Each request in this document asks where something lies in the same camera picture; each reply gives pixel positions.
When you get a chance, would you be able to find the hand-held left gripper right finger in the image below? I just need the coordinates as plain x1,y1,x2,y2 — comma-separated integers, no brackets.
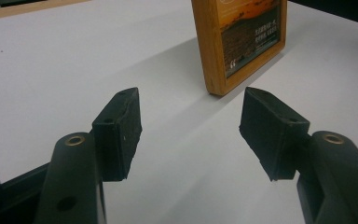
239,86,311,182

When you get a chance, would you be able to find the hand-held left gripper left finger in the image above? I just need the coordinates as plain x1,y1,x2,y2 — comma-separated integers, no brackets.
91,87,144,183

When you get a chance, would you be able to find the wooden photo frame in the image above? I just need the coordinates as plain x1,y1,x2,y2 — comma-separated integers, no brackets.
190,0,288,97

